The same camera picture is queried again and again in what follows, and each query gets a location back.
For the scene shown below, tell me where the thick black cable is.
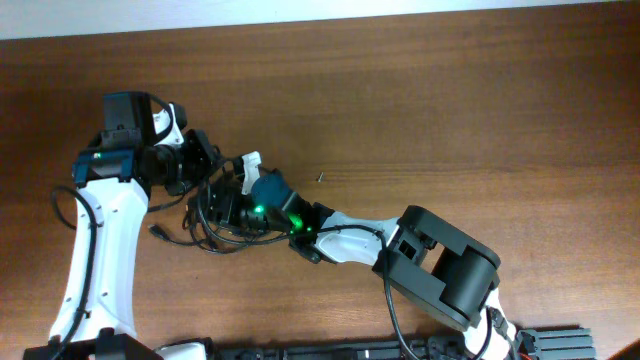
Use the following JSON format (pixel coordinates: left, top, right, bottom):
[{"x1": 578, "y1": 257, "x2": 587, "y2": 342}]
[{"x1": 182, "y1": 157, "x2": 291, "y2": 255}]

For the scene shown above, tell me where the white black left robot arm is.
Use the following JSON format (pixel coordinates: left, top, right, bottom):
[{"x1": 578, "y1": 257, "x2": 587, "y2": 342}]
[{"x1": 23, "y1": 91, "x2": 214, "y2": 359}]

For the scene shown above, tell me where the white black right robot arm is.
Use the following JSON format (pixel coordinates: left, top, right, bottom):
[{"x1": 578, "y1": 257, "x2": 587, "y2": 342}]
[{"x1": 192, "y1": 171, "x2": 516, "y2": 359}]

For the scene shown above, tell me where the right camera black cable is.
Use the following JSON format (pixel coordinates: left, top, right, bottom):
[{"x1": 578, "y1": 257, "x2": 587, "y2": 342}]
[{"x1": 194, "y1": 184, "x2": 426, "y2": 360}]

